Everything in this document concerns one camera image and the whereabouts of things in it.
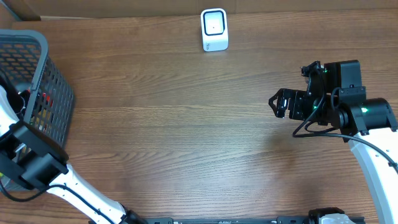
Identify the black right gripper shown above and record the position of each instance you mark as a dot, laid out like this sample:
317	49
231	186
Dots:
296	104

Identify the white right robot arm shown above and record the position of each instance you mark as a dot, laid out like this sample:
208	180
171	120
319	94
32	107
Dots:
335	105

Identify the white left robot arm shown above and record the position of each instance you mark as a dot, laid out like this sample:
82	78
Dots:
77	193

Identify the white barcode scanner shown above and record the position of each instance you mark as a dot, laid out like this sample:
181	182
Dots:
214	29

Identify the grey plastic mesh basket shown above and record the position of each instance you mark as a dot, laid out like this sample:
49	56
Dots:
36	111

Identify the brown cardboard backboard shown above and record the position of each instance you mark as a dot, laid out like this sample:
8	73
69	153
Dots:
31	10

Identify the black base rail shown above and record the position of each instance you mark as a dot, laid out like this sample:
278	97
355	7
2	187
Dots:
278	220

